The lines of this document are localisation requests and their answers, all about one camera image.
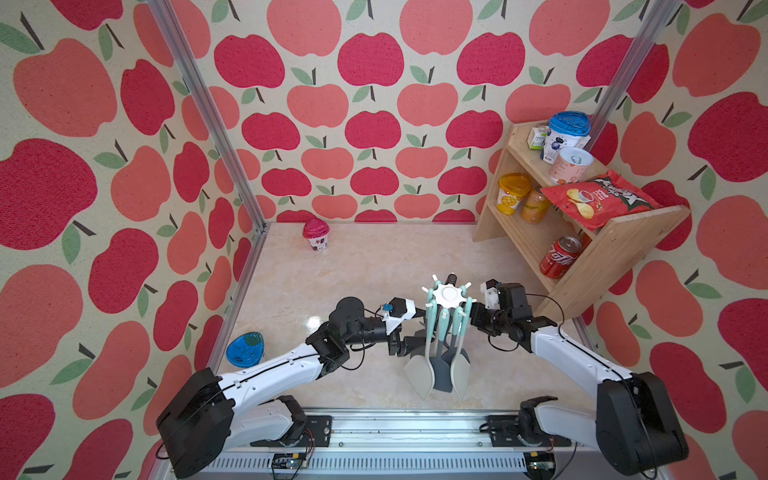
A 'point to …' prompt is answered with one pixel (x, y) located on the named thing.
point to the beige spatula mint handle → (461, 362)
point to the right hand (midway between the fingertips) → (464, 319)
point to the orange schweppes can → (535, 207)
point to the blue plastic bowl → (246, 350)
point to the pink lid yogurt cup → (316, 230)
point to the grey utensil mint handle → (441, 367)
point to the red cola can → (559, 257)
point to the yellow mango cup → (511, 188)
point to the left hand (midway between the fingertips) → (429, 334)
